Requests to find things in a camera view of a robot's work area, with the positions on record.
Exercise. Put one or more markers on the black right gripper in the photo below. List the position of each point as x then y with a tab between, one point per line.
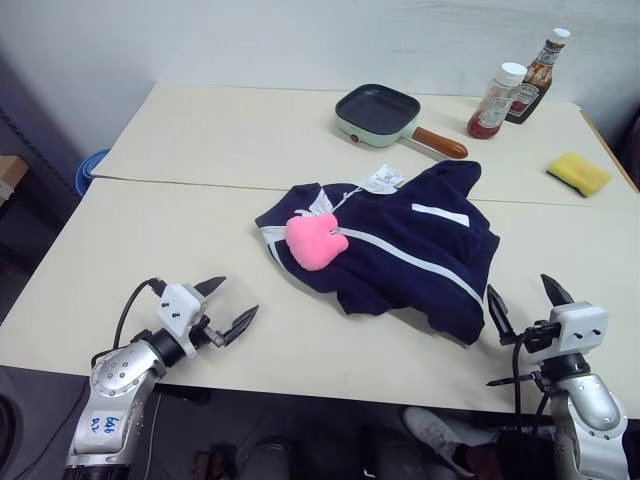
542	336

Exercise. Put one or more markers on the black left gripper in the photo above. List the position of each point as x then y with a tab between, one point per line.
210	336

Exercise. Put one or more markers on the pink plush toy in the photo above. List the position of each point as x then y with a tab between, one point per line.
312	242

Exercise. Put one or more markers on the navy zip jacket white stripes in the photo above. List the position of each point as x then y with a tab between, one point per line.
400	260

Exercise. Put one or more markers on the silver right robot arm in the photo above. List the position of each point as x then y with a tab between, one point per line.
595	410

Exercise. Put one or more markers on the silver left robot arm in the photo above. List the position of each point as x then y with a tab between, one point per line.
115	380

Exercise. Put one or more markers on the yellow sponge dark underside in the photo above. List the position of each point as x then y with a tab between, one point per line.
577	172

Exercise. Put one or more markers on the white shoe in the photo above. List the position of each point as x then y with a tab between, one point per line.
435	430

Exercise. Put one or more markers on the dark brown object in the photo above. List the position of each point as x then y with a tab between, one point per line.
215	465

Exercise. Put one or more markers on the blue plastic bucket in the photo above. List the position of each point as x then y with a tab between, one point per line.
87	172

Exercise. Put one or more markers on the red ketchup bottle white cap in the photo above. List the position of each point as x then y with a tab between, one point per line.
487	117

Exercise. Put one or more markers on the white paper clothing tag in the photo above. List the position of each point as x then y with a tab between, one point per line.
382	178

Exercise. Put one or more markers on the brown sauce bottle white cap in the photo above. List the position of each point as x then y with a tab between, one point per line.
530	95

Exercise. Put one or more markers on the brown cardboard box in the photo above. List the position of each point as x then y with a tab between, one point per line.
10	175

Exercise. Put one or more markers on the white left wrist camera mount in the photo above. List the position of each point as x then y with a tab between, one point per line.
177	302

